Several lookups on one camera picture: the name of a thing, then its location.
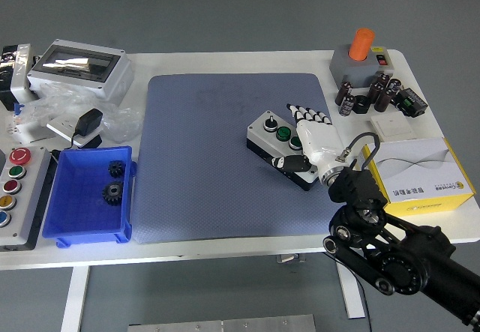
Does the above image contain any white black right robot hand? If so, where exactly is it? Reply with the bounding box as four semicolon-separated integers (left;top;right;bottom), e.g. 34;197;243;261
270;103;349;178

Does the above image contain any metal bracket under table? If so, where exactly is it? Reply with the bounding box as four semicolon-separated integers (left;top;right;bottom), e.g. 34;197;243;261
276;253;307;265

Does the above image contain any black module with green terminal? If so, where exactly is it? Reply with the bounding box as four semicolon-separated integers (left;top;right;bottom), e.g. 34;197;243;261
391;87;429;118

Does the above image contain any yellow white carton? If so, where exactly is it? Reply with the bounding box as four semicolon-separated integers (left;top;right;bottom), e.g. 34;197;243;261
360;136;478;217

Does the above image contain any black white electrical device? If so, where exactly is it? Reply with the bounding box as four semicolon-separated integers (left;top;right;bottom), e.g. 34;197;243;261
0;43;39;112

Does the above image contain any grey four-button control box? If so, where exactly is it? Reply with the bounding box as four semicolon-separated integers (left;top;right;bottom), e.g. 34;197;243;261
246;109;324;193

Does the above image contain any grey five-button control box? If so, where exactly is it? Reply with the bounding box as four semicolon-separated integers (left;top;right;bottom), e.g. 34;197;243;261
0;145;53;252

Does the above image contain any thin black cable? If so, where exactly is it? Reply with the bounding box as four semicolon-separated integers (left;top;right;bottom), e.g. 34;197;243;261
353;274;374;332

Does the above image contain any white wall switch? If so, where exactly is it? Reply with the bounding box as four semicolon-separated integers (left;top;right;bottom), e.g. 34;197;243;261
369;113;418;142

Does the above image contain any grey block base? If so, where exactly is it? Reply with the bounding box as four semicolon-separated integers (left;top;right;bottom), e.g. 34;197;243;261
329;44;395;88

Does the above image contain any white table leg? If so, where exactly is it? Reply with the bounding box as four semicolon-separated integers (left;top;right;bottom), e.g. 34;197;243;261
61;265;92;332
334;262;367;320

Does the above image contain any grey enclosure with clear lid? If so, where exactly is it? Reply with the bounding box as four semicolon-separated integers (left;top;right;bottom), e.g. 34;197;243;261
26;39;135;103

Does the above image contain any blue plastic bin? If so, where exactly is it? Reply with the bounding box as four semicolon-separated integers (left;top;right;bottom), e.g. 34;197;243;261
41;145;138;249

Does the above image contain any black power adapter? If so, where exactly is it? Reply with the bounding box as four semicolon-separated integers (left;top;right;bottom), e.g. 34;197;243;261
51;108;104;157

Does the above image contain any large black bevel gear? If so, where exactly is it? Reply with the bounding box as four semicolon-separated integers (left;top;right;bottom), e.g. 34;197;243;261
101;181;125;206

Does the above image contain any white wall socket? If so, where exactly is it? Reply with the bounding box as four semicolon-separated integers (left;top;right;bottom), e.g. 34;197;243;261
46;115;103;148

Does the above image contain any clear plastic bag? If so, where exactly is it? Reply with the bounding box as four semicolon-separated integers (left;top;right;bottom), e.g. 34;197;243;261
21;82;146;145

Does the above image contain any small black bevel gear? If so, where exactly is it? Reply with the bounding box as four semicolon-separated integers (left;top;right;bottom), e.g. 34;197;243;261
108;160;126;178

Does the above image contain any black ring nut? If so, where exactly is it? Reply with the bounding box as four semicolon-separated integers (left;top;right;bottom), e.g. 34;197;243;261
352;94;371;115

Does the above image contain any grey metal plate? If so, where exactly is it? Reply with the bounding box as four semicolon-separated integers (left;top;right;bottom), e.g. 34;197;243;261
127;313;318;332

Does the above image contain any white breaker with blue tab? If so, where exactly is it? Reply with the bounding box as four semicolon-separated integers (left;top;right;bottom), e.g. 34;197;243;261
4;103;56;146

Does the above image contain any orange ribbed cylinder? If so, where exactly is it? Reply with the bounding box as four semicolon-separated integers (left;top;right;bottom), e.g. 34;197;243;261
348;28;377;61

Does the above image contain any grey-blue textured mat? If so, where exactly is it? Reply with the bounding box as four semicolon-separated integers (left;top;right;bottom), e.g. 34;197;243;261
133;72;338;245

